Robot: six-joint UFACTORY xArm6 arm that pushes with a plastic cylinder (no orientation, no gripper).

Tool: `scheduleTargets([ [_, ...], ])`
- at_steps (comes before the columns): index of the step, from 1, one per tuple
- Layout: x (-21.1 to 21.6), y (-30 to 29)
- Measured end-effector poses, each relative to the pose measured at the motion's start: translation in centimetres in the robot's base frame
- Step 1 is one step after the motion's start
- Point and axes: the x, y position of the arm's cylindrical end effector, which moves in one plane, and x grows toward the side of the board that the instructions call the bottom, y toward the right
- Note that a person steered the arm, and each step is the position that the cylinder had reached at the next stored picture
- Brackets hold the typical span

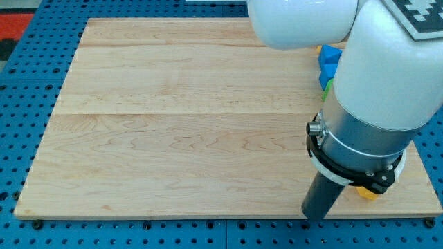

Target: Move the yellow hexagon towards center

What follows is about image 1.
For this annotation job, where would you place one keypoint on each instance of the wooden board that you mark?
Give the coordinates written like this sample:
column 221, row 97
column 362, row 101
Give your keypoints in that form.
column 169, row 118

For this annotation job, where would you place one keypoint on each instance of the black white fiducial marker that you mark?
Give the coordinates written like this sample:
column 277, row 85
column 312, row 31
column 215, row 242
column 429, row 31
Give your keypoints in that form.
column 421, row 19

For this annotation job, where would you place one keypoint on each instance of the blue triangle block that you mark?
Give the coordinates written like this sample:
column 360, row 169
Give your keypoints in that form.
column 329, row 55

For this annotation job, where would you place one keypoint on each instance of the green block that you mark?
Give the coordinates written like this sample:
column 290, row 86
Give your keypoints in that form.
column 327, row 88

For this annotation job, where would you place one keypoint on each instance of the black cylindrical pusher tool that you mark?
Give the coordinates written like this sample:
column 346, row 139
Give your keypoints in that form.
column 321, row 196

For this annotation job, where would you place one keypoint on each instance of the yellow hexagon block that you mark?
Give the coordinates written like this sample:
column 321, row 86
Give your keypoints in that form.
column 367, row 194

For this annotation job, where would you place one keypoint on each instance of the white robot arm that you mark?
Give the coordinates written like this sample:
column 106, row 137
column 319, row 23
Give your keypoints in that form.
column 387, row 86

